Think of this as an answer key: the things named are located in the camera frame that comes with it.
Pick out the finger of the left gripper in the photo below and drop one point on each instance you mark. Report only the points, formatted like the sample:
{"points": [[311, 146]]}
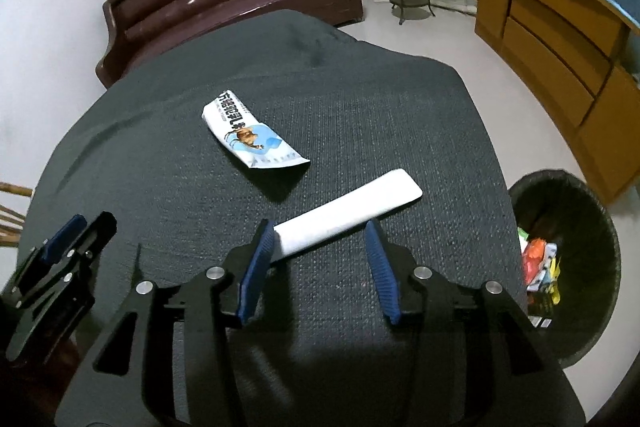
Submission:
{"points": [[41, 319], [41, 259]]}

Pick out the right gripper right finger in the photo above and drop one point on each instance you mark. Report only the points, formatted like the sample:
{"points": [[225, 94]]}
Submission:
{"points": [[474, 358]]}

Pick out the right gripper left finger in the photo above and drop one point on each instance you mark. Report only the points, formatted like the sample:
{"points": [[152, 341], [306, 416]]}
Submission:
{"points": [[164, 359]]}

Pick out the yellow snack bag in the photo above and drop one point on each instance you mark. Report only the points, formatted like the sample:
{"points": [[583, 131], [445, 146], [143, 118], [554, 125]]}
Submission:
{"points": [[549, 284]]}

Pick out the orange plastic bag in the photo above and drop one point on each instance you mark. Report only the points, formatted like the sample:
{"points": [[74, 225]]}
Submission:
{"points": [[533, 256]]}

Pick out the white strip package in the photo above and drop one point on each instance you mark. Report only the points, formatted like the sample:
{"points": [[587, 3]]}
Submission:
{"points": [[382, 195]]}

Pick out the white blue snack wrapper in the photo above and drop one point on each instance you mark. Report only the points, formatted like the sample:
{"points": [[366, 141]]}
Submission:
{"points": [[255, 144]]}

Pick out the black box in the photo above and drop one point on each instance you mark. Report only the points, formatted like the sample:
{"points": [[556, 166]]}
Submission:
{"points": [[540, 309]]}

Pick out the teal white tube package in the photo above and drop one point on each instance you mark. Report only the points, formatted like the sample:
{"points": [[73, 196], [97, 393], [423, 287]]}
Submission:
{"points": [[541, 265]]}

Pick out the green white snack wrapper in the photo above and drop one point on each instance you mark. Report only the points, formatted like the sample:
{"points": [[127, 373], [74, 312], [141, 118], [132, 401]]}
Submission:
{"points": [[522, 239]]}

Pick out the black lined trash bin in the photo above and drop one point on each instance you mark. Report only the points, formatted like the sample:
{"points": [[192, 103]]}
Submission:
{"points": [[556, 206]]}

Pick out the dark grey tablecloth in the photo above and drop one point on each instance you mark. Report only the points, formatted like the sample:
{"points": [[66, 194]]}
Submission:
{"points": [[270, 118]]}

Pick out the wooden sideboard cabinet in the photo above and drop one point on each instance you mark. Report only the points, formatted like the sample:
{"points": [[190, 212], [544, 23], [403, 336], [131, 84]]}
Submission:
{"points": [[569, 53]]}

